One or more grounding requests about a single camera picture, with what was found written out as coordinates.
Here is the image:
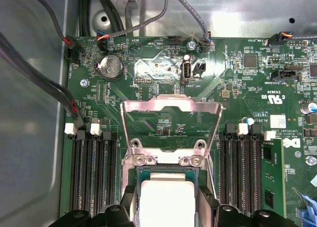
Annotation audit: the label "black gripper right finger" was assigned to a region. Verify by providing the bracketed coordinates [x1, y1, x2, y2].
[197, 185, 299, 227]

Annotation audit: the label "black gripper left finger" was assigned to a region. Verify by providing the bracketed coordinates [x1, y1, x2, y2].
[51, 185, 140, 227]

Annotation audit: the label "wire locking lever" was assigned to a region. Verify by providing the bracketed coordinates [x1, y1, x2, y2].
[205, 158, 219, 197]

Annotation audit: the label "silver CPU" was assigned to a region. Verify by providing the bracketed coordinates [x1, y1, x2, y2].
[136, 168, 200, 227]

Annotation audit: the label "metal socket cover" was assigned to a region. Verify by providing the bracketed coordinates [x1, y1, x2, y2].
[120, 94, 225, 167]

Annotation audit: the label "blue plastic slot latch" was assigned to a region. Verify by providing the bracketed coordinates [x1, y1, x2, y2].
[292, 186, 317, 227]

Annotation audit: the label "green RAM stick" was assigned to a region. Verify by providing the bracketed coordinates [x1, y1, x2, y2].
[260, 138, 286, 222]

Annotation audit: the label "white label sticker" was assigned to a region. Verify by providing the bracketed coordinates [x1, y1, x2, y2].
[269, 114, 287, 129]

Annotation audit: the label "green motherboard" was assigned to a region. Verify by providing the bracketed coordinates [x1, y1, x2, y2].
[59, 35, 317, 227]

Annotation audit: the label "black open PC case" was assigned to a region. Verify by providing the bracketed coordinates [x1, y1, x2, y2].
[0, 0, 317, 227]

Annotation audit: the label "silver coin battery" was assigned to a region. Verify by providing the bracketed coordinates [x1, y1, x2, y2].
[98, 53, 125, 81]

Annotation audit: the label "internal USB port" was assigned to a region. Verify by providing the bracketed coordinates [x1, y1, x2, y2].
[181, 54, 193, 84]

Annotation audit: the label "black fan cable red tip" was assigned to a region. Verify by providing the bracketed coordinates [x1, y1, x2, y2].
[0, 31, 88, 132]
[23, 0, 85, 63]

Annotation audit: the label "black plug orange wires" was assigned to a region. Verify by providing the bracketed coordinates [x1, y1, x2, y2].
[268, 30, 295, 49]

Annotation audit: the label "gray cable clear plug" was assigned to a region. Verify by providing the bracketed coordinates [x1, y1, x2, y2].
[124, 0, 140, 37]

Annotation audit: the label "thick black cable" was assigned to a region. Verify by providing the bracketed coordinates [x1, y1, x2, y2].
[95, 0, 125, 37]
[79, 0, 92, 37]

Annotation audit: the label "gray braided cable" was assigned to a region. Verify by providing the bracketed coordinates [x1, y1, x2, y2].
[96, 0, 169, 52]
[171, 0, 215, 52]

